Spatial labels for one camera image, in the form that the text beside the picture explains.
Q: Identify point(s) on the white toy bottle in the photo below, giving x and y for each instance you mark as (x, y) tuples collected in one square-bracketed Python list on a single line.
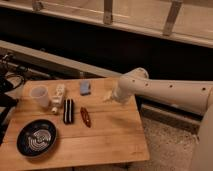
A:
[(58, 98)]

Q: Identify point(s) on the blue sponge block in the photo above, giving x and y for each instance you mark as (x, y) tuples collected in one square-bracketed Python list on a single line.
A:
[(85, 87)]

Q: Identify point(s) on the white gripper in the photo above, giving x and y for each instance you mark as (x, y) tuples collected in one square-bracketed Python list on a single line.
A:
[(117, 94)]

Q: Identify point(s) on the translucent plastic cup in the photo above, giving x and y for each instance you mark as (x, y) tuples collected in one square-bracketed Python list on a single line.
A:
[(40, 95)]

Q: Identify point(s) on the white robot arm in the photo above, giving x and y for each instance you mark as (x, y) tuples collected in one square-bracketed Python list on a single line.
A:
[(191, 96)]

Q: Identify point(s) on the metal bracket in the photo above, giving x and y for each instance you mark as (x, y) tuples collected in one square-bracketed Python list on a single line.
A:
[(108, 12), (172, 16)]

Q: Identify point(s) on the metal bracket middle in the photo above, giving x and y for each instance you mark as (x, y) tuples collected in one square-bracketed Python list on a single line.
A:
[(108, 12)]

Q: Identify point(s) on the metal bracket right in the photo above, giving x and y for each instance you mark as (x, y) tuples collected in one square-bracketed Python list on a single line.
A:
[(172, 16)]

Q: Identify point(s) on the red chili pepper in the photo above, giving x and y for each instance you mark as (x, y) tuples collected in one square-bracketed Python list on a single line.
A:
[(85, 117)]

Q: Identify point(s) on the black spiral patterned bowl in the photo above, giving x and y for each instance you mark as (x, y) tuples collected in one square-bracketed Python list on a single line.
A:
[(36, 138)]

